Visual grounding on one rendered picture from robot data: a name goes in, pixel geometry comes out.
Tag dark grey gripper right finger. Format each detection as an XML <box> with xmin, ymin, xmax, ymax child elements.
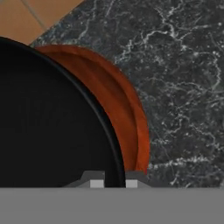
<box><xmin>125</xmin><ymin>171</ymin><xmax>152</xmax><ymax>189</ymax></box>

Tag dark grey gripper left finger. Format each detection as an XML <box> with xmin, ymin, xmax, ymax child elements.
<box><xmin>62</xmin><ymin>171</ymin><xmax>106</xmax><ymax>189</ymax></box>

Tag black bowl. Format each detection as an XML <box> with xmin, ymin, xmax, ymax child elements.
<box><xmin>0</xmin><ymin>36</ymin><xmax>127</xmax><ymax>189</ymax></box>

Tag reddish brown wooden bowl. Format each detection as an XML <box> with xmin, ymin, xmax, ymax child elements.
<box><xmin>33</xmin><ymin>44</ymin><xmax>151</xmax><ymax>173</ymax></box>

